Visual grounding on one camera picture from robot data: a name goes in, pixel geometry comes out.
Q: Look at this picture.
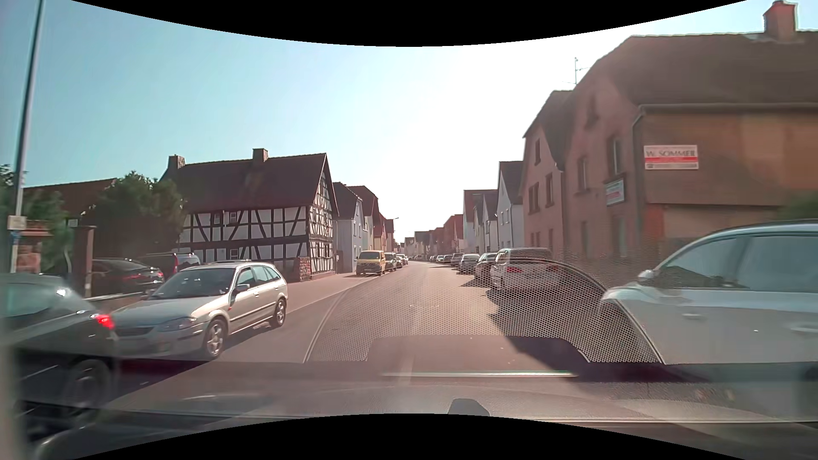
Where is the green tree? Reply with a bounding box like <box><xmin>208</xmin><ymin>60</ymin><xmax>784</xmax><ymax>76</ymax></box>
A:
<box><xmin>86</xmin><ymin>170</ymin><xmax>187</xmax><ymax>258</ymax></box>

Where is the grey asphalt road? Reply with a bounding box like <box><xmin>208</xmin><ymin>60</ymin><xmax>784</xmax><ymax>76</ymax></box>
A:
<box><xmin>115</xmin><ymin>259</ymin><xmax>665</xmax><ymax>410</ymax></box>

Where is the white house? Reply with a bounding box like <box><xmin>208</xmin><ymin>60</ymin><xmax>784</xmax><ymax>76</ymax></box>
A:
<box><xmin>496</xmin><ymin>161</ymin><xmax>526</xmax><ymax>251</ymax></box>

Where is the car's own bonnet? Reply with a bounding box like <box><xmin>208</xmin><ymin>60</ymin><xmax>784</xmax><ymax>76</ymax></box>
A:
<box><xmin>26</xmin><ymin>361</ymin><xmax>818</xmax><ymax>460</ymax></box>

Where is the dark grey car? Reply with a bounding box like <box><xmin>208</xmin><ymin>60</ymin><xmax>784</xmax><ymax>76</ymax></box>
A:
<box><xmin>0</xmin><ymin>273</ymin><xmax>120</xmax><ymax>442</ymax></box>

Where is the lamp post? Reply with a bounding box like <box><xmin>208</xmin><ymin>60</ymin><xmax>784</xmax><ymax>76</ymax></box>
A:
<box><xmin>6</xmin><ymin>0</ymin><xmax>47</xmax><ymax>274</ymax></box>

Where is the white parked car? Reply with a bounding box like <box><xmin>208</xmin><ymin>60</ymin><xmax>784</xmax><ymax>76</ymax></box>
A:
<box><xmin>490</xmin><ymin>247</ymin><xmax>563</xmax><ymax>293</ymax></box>

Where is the brick gate pillar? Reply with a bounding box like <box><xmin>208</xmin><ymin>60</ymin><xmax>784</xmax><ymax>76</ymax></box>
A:
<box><xmin>72</xmin><ymin>225</ymin><xmax>97</xmax><ymax>297</ymax></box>

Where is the row of houses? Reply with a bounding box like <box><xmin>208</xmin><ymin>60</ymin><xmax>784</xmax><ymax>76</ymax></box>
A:
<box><xmin>404</xmin><ymin>189</ymin><xmax>501</xmax><ymax>259</ymax></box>
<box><xmin>331</xmin><ymin>181</ymin><xmax>410</xmax><ymax>274</ymax></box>

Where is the yellow van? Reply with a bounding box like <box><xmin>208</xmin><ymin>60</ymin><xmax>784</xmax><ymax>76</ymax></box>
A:
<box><xmin>355</xmin><ymin>250</ymin><xmax>387</xmax><ymax>277</ymax></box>

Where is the pink house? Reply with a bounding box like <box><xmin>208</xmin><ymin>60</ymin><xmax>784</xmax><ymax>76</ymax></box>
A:
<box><xmin>522</xmin><ymin>90</ymin><xmax>574</xmax><ymax>258</ymax></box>

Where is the silver estate car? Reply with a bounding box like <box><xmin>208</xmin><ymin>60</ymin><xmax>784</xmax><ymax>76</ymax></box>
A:
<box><xmin>110</xmin><ymin>260</ymin><xmax>289</xmax><ymax>361</ymax></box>

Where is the large brown brick building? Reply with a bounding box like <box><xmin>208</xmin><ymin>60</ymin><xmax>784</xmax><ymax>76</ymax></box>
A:
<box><xmin>562</xmin><ymin>1</ymin><xmax>818</xmax><ymax>282</ymax></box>

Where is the dark red parked car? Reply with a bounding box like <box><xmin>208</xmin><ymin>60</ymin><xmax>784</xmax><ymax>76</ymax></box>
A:
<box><xmin>136</xmin><ymin>252</ymin><xmax>202</xmax><ymax>280</ymax></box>

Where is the half-timbered house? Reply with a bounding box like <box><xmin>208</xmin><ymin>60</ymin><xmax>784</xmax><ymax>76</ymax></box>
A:
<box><xmin>159</xmin><ymin>148</ymin><xmax>339</xmax><ymax>281</ymax></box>

